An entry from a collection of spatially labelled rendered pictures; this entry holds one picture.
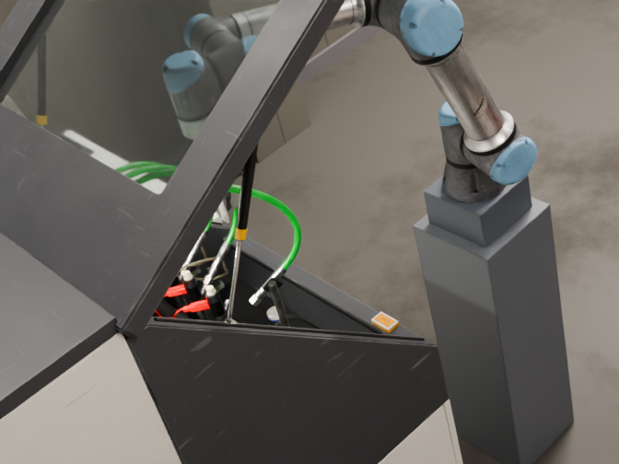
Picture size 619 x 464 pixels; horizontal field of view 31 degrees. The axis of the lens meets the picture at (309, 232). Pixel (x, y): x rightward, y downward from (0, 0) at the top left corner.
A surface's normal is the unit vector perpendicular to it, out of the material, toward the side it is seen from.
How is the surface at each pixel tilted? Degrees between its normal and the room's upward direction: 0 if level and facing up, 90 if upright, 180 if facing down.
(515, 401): 90
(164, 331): 90
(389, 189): 0
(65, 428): 90
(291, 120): 90
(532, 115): 0
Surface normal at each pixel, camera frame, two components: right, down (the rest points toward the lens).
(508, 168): 0.52, 0.55
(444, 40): 0.40, 0.39
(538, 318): 0.67, 0.34
